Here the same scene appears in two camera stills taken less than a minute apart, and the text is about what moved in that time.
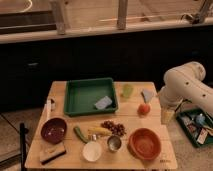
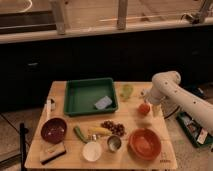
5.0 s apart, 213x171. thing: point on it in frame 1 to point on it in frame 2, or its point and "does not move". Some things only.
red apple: (143, 109) does not move
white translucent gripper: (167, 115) to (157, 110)
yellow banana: (100, 130) does not move
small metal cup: (114, 143) does not move
